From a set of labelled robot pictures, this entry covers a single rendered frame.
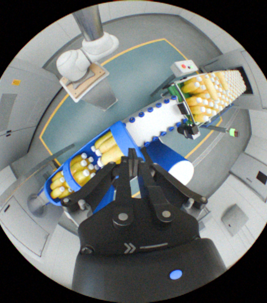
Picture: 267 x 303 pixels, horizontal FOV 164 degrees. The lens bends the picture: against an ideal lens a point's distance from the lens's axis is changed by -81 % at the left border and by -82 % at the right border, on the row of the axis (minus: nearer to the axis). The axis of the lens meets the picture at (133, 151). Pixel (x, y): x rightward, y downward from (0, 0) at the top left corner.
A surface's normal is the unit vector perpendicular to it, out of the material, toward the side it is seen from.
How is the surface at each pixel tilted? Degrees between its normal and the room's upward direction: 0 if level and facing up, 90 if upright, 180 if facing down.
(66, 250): 90
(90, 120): 0
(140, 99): 0
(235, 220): 90
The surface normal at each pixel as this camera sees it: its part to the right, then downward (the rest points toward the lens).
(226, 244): -0.63, -0.72
